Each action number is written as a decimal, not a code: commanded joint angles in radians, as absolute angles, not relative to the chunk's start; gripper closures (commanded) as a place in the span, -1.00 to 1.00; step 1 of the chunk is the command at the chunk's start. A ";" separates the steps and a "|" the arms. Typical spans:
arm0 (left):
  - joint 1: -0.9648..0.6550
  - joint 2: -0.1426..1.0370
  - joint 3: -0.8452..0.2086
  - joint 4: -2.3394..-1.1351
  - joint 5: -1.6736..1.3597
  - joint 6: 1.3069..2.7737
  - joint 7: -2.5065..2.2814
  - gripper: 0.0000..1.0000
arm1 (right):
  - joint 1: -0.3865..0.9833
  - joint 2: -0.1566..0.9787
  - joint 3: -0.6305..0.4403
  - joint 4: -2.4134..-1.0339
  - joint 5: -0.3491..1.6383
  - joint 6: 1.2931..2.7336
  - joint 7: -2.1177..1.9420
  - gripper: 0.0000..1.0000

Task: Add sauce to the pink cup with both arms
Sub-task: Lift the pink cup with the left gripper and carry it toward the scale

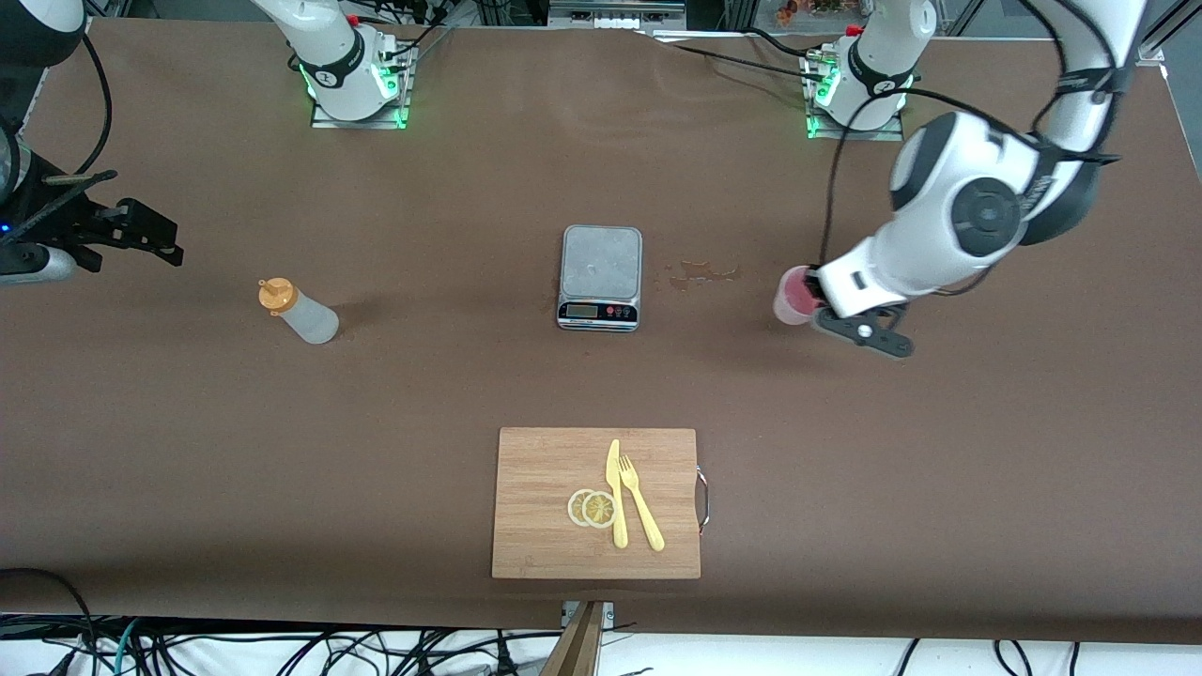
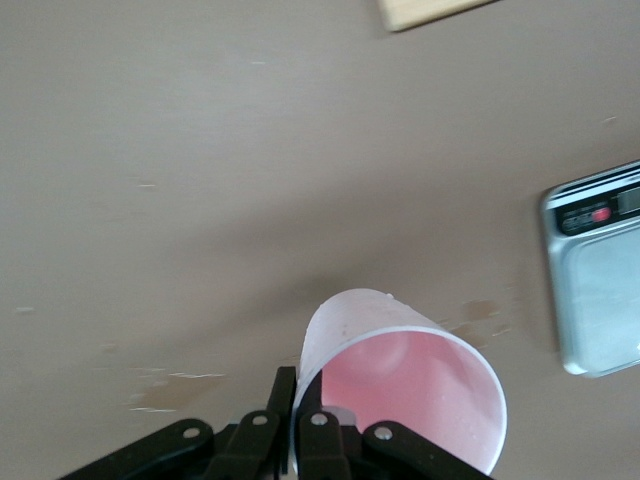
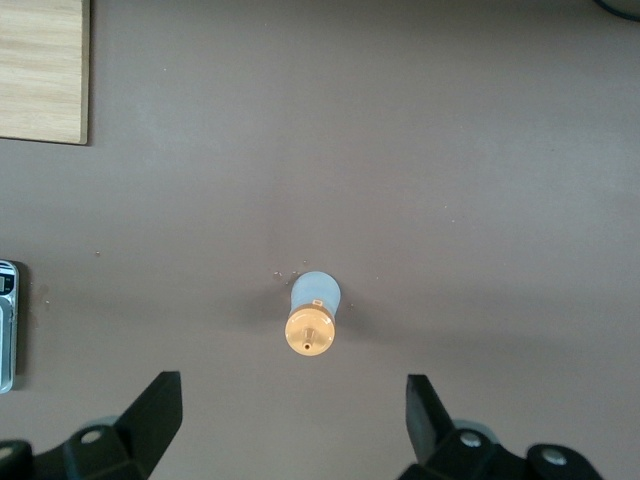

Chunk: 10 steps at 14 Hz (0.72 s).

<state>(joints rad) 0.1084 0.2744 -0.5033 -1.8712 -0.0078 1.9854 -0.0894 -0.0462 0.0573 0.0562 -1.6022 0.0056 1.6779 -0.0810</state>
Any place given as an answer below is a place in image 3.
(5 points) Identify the silver digital kitchen scale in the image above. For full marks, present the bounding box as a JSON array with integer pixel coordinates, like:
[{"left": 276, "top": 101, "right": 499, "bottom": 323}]
[{"left": 0, "top": 258, "right": 21, "bottom": 395}]

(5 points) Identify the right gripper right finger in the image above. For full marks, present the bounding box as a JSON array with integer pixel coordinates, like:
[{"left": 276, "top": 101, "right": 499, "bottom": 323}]
[{"left": 399, "top": 374, "right": 532, "bottom": 480}]

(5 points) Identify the sauce bottle with orange cap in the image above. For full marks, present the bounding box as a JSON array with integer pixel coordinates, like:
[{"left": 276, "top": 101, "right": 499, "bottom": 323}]
[{"left": 284, "top": 270, "right": 343, "bottom": 357}]

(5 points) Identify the black looped cable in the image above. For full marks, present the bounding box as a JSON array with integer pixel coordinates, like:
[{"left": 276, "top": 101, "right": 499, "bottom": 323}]
[{"left": 592, "top": 0, "right": 640, "bottom": 22}]

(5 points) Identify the wooden cutting board with handle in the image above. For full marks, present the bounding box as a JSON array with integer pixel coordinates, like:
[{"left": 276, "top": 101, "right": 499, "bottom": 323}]
[{"left": 0, "top": 0, "right": 92, "bottom": 147}]

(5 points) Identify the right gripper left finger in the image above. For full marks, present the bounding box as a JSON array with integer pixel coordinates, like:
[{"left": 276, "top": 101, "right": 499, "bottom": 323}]
[{"left": 32, "top": 371, "right": 184, "bottom": 480}]

